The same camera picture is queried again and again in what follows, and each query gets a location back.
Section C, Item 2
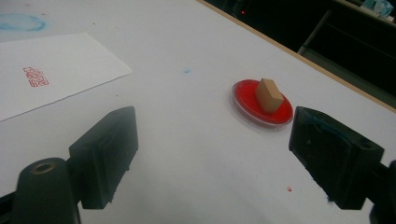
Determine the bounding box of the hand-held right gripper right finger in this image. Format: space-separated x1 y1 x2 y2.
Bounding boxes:
288 105 385 210

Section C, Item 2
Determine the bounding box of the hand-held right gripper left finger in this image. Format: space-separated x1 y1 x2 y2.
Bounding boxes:
68 105 139 210

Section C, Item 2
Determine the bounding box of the wooden stamp block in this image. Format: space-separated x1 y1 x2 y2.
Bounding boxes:
254 77 285 114

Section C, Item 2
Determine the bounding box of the round red ink pad dish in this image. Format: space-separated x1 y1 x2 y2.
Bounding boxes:
231 78 294 132

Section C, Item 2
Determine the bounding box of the dark metal shelf rack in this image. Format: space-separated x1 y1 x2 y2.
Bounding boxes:
297 0 396 108

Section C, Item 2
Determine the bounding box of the white paper sheet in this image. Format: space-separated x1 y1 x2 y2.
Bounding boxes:
0 32 133 123

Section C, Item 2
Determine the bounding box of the pale blue plastic bag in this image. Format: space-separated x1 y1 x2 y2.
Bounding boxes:
361 0 394 19

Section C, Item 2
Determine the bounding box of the dark device with red light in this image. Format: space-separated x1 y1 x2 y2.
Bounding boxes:
232 0 254 19

